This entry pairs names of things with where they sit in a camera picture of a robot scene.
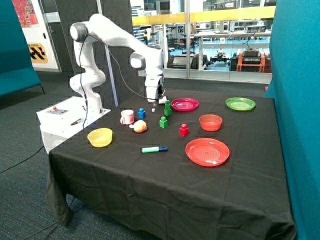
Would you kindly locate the small green block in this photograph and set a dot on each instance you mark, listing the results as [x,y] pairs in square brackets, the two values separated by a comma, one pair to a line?
[167,105]

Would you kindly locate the peach toy fruit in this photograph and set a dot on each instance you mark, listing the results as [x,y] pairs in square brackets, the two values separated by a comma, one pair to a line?
[139,126]

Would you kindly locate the black pen on cabinet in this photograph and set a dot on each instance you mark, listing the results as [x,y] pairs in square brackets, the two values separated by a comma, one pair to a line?
[76,122]

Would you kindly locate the magenta plastic plate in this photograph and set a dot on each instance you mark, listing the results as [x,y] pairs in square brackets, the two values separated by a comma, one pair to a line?
[184,104]

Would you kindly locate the green block middle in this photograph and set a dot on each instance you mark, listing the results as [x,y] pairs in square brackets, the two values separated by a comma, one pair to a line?
[167,112]

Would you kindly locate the yellow plastic bowl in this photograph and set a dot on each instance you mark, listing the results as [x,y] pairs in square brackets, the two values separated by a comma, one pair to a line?
[100,137]

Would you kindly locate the red plastic plate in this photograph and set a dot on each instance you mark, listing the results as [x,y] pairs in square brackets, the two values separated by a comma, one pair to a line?
[207,152]

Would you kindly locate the green plastic plate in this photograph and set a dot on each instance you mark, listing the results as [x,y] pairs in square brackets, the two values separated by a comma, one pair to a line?
[240,103]

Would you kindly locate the red block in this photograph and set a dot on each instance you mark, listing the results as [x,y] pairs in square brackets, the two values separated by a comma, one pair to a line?
[184,130]

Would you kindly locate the pink mug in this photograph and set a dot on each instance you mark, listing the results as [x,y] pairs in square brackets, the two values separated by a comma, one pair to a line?
[127,117]

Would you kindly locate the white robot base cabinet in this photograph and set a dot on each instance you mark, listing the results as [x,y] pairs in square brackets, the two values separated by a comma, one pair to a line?
[55,121]

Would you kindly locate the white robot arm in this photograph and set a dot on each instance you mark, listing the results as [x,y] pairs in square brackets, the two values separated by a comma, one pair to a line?
[144,57]

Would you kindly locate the teal partition right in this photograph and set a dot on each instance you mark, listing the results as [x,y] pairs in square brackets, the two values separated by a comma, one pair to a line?
[295,87]

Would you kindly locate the blue block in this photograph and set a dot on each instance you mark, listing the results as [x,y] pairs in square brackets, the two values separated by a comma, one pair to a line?
[141,114]

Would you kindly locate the black tablecloth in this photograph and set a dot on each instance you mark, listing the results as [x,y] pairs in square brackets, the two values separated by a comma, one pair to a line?
[165,193]

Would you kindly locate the green block front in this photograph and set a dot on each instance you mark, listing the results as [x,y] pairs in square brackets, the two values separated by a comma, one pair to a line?
[163,122]

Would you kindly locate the green highlighter marker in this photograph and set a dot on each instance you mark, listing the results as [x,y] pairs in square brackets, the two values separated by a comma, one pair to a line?
[154,149]

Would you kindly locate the teal sofa left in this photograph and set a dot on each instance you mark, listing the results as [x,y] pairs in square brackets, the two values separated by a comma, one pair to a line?
[16,69]

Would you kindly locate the orange plastic bowl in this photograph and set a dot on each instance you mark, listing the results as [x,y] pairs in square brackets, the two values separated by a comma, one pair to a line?
[210,122]

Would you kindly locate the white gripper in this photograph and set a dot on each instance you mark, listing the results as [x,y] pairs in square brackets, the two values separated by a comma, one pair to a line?
[154,87]

